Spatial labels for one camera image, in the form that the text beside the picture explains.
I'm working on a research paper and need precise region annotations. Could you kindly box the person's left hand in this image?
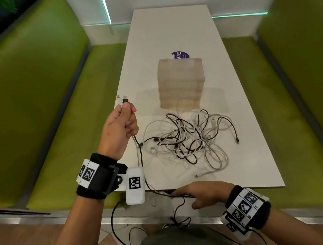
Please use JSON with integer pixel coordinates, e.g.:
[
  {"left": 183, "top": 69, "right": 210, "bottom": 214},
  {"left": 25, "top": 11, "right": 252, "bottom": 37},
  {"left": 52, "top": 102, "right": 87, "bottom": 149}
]
[{"left": 94, "top": 102, "right": 143, "bottom": 163}]

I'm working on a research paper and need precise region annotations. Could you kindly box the person's right hand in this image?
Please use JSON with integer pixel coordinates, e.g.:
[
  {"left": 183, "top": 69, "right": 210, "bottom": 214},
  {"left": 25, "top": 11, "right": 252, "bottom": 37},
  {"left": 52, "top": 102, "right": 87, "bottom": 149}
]
[{"left": 169, "top": 178, "right": 237, "bottom": 213}]

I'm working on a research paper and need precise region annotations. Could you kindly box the black charging cable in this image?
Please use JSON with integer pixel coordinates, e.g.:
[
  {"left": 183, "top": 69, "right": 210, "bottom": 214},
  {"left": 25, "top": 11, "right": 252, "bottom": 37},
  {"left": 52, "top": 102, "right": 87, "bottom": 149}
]
[{"left": 121, "top": 89, "right": 197, "bottom": 234}]

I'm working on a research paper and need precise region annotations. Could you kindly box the person's right forearm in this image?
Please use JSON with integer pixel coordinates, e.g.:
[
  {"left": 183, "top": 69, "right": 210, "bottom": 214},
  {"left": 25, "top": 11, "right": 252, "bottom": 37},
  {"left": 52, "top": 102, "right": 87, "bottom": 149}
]
[{"left": 257, "top": 201, "right": 323, "bottom": 245}]

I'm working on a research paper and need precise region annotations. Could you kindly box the person's left forearm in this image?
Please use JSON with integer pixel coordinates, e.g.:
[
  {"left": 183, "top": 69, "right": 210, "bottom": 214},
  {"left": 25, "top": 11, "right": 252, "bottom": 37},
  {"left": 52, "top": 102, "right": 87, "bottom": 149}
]
[{"left": 33, "top": 188, "right": 113, "bottom": 245}]

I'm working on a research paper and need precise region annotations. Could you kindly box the black marker wristband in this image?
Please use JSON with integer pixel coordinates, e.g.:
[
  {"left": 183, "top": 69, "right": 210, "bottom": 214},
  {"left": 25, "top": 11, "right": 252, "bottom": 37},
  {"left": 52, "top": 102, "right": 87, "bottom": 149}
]
[
  {"left": 72, "top": 149, "right": 131, "bottom": 203},
  {"left": 217, "top": 181, "right": 276, "bottom": 244}
]

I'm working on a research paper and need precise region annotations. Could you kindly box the wooden block tower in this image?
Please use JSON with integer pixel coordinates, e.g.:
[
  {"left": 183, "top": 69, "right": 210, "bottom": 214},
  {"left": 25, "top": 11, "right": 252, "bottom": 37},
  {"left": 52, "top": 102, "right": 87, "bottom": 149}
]
[{"left": 154, "top": 54, "right": 209, "bottom": 112}]

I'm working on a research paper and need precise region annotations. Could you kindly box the purple round sticker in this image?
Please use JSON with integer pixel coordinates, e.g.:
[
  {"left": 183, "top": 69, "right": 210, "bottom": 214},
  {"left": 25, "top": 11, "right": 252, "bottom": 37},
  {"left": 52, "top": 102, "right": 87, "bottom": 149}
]
[{"left": 171, "top": 50, "right": 191, "bottom": 61}]

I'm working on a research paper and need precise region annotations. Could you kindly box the green upholstered bench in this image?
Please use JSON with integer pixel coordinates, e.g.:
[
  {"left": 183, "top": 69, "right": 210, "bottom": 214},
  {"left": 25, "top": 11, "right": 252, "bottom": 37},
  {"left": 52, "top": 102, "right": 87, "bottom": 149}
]
[
  {"left": 0, "top": 0, "right": 145, "bottom": 217},
  {"left": 217, "top": 0, "right": 323, "bottom": 220}
]

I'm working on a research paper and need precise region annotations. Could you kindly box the teal light strip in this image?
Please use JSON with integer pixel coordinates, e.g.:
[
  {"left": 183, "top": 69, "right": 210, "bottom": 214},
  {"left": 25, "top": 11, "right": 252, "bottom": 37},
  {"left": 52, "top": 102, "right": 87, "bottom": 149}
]
[{"left": 212, "top": 9, "right": 269, "bottom": 21}]

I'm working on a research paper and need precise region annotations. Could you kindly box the tangle of black white cables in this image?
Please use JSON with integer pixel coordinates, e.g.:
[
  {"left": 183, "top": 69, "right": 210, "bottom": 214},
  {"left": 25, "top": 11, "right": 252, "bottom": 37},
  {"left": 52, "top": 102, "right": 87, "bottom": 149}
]
[{"left": 136, "top": 104, "right": 243, "bottom": 185}]

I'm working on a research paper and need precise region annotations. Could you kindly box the thin black camera cable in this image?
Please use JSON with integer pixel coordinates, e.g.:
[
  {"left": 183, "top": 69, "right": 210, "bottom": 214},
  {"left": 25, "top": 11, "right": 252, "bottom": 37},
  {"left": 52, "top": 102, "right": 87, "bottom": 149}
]
[
  {"left": 109, "top": 198, "right": 139, "bottom": 245},
  {"left": 208, "top": 219, "right": 268, "bottom": 245}
]

